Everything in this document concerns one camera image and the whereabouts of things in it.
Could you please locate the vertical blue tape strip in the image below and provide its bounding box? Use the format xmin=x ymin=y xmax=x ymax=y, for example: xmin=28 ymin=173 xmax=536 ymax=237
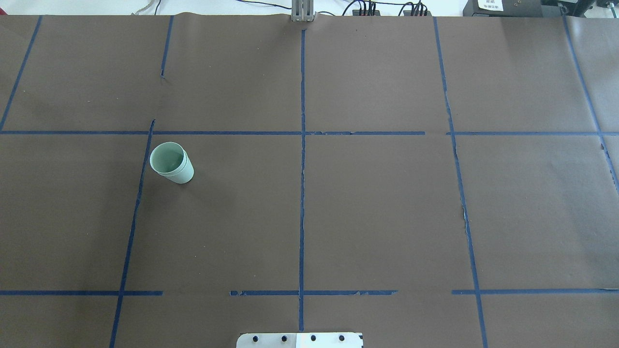
xmin=298 ymin=29 xmax=307 ymax=332

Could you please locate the outer mint green cup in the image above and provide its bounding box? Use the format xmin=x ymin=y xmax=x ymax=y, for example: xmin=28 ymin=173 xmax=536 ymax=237
xmin=159 ymin=159 xmax=194 ymax=184

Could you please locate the mint green cup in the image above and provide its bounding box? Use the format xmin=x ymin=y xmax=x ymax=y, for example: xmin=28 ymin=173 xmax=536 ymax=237
xmin=149 ymin=142 xmax=189 ymax=176
xmin=159 ymin=159 xmax=194 ymax=184

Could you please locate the inner mint green cup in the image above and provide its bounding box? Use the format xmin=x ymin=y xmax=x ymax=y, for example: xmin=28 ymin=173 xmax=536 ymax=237
xmin=149 ymin=142 xmax=189 ymax=176

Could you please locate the brown paper table cover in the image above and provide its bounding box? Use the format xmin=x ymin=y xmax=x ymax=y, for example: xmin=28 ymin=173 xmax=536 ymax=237
xmin=1 ymin=13 xmax=618 ymax=348

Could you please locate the white metal mounting plate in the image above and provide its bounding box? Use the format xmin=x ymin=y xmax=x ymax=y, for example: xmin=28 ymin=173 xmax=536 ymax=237
xmin=236 ymin=332 xmax=364 ymax=348

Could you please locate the black power strip left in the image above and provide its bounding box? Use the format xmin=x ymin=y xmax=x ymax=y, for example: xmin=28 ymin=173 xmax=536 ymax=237
xmin=352 ymin=8 xmax=381 ymax=17

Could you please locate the black power strip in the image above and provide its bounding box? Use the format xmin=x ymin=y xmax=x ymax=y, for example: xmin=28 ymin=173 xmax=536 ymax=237
xmin=352 ymin=8 xmax=381 ymax=17
xmin=401 ymin=7 xmax=432 ymax=17

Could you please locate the black power strip right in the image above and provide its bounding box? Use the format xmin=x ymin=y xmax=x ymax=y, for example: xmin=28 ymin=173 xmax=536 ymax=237
xmin=401 ymin=7 xmax=432 ymax=17

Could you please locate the black box with label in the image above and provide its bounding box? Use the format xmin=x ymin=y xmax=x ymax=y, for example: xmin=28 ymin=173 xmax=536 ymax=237
xmin=462 ymin=0 xmax=543 ymax=18

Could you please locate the horizontal blue tape strip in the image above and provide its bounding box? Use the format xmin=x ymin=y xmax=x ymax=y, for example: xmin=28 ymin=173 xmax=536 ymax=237
xmin=1 ymin=130 xmax=426 ymax=136

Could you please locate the grey cable top left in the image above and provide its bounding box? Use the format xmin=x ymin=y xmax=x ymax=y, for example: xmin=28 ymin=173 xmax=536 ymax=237
xmin=132 ymin=0 xmax=162 ymax=15

